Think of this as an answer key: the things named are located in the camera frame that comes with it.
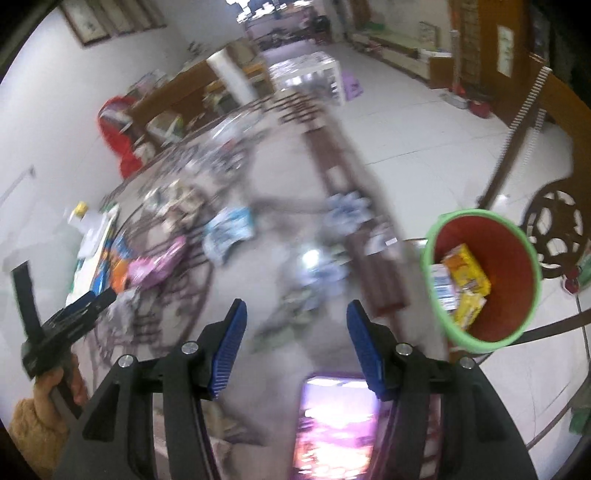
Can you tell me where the white coffee table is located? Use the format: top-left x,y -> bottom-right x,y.
269,52 -> 343,105

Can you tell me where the pink plastic wrapper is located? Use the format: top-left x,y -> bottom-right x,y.
127,235 -> 188,289

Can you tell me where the white drying rack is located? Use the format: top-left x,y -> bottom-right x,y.
102,69 -> 186,154

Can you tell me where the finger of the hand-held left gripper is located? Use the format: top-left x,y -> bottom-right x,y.
13,262 -> 40,345
43,288 -> 117,341

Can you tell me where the white plastic stand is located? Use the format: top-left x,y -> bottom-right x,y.
76,208 -> 122,260

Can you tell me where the green rimmed red trash bin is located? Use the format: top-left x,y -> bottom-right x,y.
421,209 -> 544,354

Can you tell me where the short hanging scroll picture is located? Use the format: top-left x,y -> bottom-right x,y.
498,25 -> 516,77

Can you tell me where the low television cabinet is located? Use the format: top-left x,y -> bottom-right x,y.
353,27 -> 456,89

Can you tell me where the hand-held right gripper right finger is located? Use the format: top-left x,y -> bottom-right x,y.
346,300 -> 539,480

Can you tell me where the mop with dustpan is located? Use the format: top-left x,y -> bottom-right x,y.
438,28 -> 468,108

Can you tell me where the purple plastic stool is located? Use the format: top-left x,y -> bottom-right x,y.
339,74 -> 363,100

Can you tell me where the white plastic roll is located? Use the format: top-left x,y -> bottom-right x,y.
206,48 -> 260,100

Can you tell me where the white printed bag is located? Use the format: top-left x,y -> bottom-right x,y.
563,249 -> 591,294

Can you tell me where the person's left hand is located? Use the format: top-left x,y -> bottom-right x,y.
32,355 -> 89,409

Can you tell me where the white blue striped wrapper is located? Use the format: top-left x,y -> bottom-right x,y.
430,264 -> 459,315

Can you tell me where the carved wooden chair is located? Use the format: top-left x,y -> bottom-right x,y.
475,53 -> 591,297

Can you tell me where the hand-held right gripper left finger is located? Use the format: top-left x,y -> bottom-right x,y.
51,299 -> 247,480

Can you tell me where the pale yellow snack packet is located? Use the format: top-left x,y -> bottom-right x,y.
455,293 -> 488,331

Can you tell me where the silver snack wrapper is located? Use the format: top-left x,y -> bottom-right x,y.
152,182 -> 205,219

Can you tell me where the orange snack wrapper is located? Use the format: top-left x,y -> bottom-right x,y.
91,233 -> 136,297

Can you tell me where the red cloth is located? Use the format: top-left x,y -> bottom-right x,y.
97,96 -> 145,179

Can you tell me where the large framed wall picture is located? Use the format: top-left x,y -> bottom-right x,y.
61,0 -> 112,47

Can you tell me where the smartphone with purple case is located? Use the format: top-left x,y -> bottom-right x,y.
292,373 -> 385,480

